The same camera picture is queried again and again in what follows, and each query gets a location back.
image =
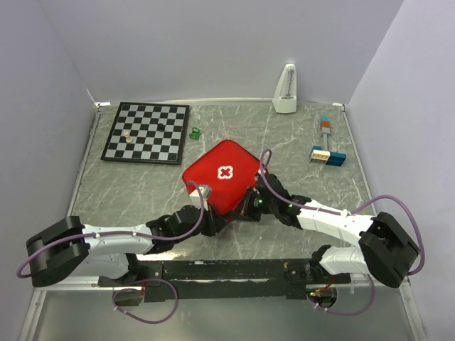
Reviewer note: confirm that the black base bar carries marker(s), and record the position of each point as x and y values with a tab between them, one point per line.
247	278

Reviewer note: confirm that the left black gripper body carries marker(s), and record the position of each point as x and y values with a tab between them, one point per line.
207	227

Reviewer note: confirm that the black white chessboard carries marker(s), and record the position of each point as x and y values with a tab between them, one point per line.
149	145

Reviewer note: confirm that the small green toy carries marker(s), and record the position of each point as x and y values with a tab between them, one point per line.
195	133

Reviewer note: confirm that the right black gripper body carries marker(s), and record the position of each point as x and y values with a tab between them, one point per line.
254	205

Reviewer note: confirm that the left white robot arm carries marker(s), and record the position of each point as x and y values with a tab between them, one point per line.
72	248

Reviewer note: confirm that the white metronome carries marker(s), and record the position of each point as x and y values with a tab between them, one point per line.
285	98

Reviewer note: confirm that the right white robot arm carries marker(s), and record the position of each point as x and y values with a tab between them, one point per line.
377	246

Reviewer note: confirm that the red black medicine case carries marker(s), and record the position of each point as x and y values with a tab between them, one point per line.
229	170

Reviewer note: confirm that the blue toy block stack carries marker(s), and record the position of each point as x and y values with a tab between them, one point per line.
329	158

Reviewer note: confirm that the grey orange blue toy stick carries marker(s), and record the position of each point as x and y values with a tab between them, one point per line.
325	129

